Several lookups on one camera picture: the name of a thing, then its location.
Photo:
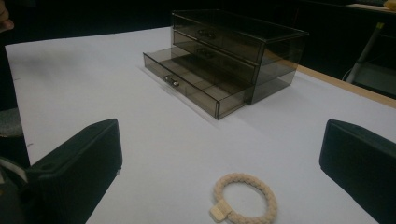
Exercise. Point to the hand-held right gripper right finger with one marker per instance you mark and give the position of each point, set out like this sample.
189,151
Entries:
361,161

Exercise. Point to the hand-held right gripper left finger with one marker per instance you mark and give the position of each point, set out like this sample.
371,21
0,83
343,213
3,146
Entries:
77,168

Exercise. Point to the smoked clear drawer with knob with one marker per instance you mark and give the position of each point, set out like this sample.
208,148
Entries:
218,35
186,88
218,59

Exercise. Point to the grey padded seat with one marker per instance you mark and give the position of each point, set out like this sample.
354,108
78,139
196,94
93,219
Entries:
9,123

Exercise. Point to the white table sheet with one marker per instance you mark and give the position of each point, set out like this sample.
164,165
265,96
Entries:
93,77

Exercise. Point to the white metal stand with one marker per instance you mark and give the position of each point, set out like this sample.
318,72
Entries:
365,51

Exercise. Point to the smoked clear acrylic drawer cabinet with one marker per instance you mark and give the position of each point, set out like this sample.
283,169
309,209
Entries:
280,59

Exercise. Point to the yellow object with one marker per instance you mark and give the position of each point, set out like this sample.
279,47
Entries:
390,4

